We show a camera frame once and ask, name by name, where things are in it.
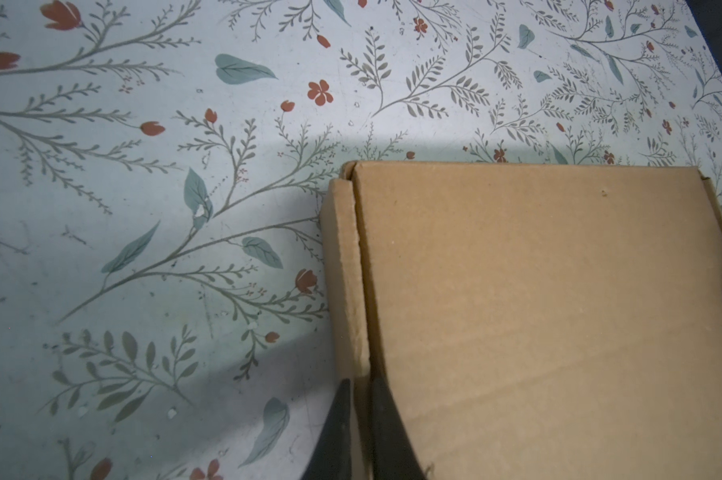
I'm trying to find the brown cardboard box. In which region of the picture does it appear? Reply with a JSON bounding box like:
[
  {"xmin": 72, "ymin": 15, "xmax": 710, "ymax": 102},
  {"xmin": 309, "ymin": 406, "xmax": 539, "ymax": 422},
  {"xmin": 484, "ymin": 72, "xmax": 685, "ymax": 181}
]
[{"xmin": 320, "ymin": 161, "xmax": 722, "ymax": 479}]

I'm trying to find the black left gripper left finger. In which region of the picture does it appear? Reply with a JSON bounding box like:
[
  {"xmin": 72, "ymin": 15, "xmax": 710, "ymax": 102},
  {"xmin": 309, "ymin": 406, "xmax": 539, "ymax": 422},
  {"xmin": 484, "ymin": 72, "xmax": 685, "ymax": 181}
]
[{"xmin": 301, "ymin": 379, "xmax": 352, "ymax": 480}]

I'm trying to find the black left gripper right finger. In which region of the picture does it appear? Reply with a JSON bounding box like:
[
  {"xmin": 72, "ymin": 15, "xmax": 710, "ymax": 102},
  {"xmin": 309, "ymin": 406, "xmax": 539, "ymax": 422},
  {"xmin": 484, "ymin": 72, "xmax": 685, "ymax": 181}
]
[{"xmin": 371, "ymin": 377, "xmax": 426, "ymax": 480}]

